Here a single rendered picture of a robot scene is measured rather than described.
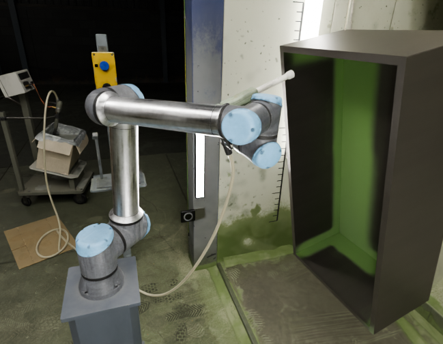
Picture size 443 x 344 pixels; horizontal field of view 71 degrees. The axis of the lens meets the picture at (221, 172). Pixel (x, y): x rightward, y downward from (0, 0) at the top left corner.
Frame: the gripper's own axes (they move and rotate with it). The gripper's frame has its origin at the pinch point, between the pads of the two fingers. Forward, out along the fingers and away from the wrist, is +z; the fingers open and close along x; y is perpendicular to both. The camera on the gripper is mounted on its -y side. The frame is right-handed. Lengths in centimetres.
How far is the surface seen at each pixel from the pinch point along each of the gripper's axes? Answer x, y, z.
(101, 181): -61, 38, 79
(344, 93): 69, 26, 8
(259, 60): 57, 10, 61
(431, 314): 70, 166, -44
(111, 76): -24, -13, 86
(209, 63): 28, -1, 65
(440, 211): 55, 56, -52
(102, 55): -22, -25, 87
